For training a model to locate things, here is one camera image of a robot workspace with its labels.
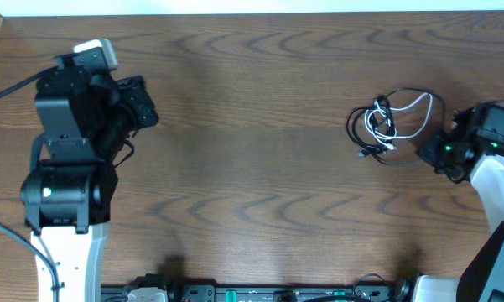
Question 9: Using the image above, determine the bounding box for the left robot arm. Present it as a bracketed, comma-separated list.
[21, 65, 158, 301]

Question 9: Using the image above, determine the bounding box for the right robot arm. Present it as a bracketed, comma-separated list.
[411, 100, 504, 302]

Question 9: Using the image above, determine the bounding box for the black USB cable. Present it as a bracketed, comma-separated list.
[346, 87, 448, 168]

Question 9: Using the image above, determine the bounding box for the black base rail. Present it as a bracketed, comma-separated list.
[101, 273, 413, 302]

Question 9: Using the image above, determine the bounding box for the white USB cable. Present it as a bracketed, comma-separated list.
[363, 92, 434, 152]

